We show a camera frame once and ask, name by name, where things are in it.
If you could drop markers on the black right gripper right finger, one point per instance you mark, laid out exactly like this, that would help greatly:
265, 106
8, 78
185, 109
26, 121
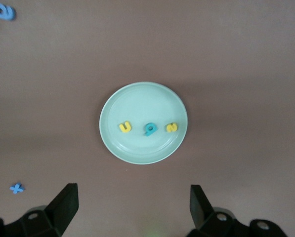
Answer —
209, 222

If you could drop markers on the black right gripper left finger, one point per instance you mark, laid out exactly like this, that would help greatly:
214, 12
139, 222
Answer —
55, 217

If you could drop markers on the yellow letter s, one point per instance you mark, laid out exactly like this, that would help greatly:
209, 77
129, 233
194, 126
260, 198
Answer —
172, 127

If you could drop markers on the teal letter b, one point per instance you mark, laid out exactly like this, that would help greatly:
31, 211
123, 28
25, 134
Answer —
148, 133

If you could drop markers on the yellow letter n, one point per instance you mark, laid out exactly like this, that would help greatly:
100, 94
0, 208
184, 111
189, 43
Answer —
125, 130

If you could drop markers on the blue letter x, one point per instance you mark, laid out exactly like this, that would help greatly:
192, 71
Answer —
17, 188

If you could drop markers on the green plate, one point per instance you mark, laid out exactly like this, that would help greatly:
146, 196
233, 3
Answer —
142, 106

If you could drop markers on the brown paper table cover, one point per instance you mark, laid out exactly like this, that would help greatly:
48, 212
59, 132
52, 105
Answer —
211, 49

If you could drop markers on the blue letter a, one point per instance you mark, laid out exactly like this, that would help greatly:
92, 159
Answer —
10, 13

